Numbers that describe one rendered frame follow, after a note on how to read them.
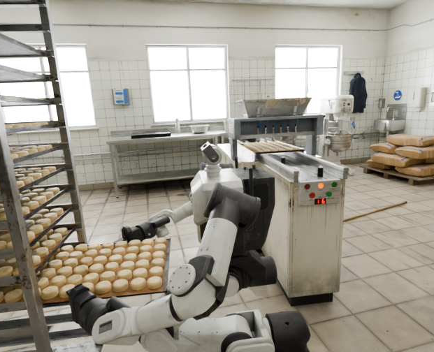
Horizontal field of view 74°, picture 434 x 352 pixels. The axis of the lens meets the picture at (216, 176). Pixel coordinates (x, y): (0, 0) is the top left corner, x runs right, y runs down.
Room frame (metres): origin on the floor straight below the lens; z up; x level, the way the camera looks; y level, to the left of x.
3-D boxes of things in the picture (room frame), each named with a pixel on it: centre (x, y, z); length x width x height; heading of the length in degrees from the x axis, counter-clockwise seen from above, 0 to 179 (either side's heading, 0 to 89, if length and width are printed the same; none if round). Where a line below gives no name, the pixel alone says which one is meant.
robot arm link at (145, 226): (1.29, 0.40, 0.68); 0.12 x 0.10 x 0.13; 141
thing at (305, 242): (1.94, -0.55, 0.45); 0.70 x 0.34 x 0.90; 6
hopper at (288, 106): (2.45, -0.49, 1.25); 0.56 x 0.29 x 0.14; 96
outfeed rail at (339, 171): (2.57, -0.63, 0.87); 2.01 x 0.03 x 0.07; 6
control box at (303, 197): (1.58, -0.58, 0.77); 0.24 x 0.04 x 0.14; 96
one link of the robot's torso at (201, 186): (1.07, -0.05, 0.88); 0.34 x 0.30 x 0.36; 6
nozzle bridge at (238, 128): (2.45, -0.49, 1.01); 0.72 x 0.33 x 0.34; 96
